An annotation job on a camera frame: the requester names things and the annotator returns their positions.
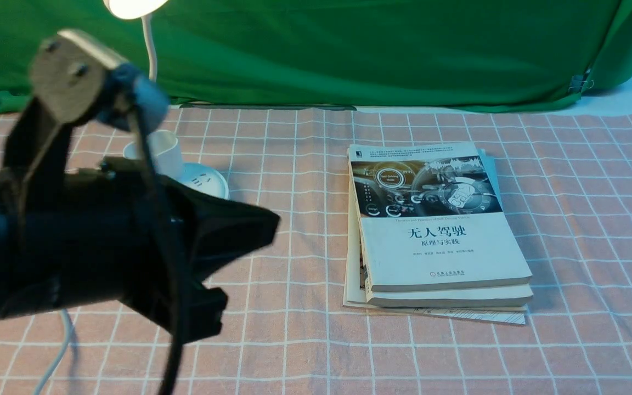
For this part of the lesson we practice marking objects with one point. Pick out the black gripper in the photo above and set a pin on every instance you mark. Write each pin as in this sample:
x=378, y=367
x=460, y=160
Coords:
x=205, y=306

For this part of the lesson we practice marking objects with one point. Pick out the metal binder clip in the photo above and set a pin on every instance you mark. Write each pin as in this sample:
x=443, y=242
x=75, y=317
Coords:
x=581, y=83

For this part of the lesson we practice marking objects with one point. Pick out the top white Chinese book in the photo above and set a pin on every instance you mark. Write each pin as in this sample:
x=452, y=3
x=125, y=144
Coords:
x=436, y=241

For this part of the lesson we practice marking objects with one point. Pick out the bottom thin booklet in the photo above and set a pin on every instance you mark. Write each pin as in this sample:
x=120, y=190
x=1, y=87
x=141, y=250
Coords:
x=354, y=296

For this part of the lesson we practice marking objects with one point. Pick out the green backdrop cloth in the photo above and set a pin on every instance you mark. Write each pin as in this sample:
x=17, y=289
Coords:
x=481, y=56

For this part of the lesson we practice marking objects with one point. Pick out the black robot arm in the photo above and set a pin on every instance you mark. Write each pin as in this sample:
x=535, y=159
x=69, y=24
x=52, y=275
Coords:
x=92, y=240

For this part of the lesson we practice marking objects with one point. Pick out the white desk lamp with sockets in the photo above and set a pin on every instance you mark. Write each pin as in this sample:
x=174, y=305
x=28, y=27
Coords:
x=164, y=145

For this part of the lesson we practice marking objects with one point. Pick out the pink checkered tablecloth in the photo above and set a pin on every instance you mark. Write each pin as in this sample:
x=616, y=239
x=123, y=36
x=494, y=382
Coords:
x=566, y=184

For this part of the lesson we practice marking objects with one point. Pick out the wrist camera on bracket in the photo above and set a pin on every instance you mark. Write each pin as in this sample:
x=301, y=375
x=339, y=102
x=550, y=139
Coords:
x=76, y=79

